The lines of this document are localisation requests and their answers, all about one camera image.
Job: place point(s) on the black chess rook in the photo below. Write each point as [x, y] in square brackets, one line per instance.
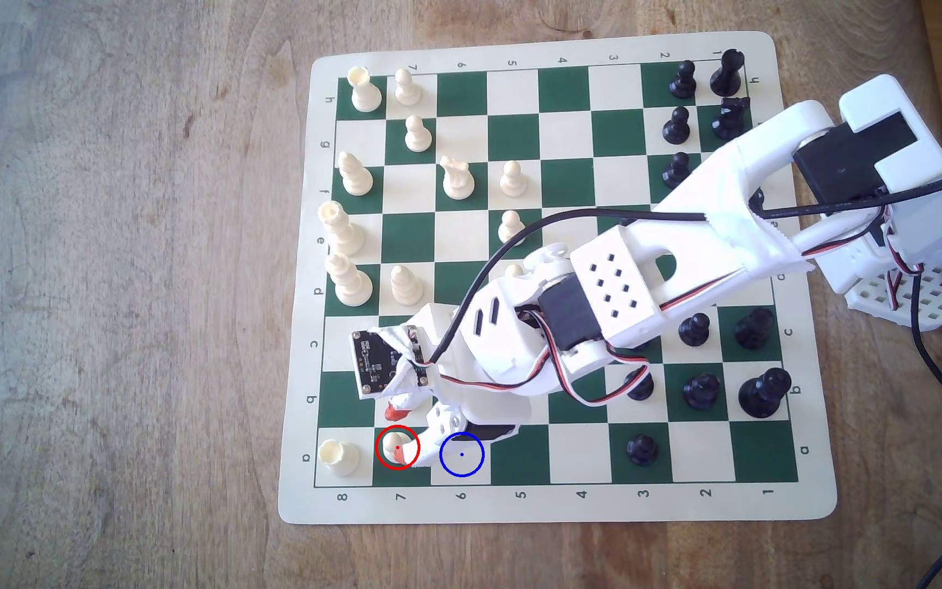
[727, 74]

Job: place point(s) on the white printed robot arm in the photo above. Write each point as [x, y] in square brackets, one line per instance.
[733, 180]

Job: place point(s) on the white chess queen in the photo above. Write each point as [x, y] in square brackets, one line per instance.
[342, 231]

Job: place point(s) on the white chess king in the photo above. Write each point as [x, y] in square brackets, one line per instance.
[348, 280]

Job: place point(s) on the black chess knight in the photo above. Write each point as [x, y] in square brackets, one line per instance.
[730, 119]

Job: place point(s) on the white perforated base plate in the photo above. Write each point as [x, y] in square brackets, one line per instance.
[880, 299]

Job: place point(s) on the large black chess piece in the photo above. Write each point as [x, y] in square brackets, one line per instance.
[764, 394]

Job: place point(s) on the white chess piece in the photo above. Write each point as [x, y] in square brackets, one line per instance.
[513, 269]

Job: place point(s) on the black chess pawn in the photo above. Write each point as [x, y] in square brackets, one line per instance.
[675, 170]
[642, 450]
[676, 126]
[639, 388]
[693, 330]
[683, 80]

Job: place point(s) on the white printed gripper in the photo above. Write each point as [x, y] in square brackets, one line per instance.
[448, 425]

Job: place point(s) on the white chess knight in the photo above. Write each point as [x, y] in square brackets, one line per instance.
[457, 180]

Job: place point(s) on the black chess bishop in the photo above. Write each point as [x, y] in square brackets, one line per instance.
[755, 329]

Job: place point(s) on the black camera circuit board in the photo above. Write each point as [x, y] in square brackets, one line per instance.
[373, 360]

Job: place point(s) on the white chess pawn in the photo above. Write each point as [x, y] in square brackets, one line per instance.
[407, 87]
[417, 135]
[405, 288]
[512, 180]
[510, 227]
[399, 446]

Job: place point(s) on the white chess rook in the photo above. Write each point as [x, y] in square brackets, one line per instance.
[338, 458]
[365, 90]

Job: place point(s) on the green white chess mat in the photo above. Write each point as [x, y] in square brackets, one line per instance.
[561, 90]

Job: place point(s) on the white chess bishop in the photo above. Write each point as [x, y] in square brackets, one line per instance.
[355, 175]

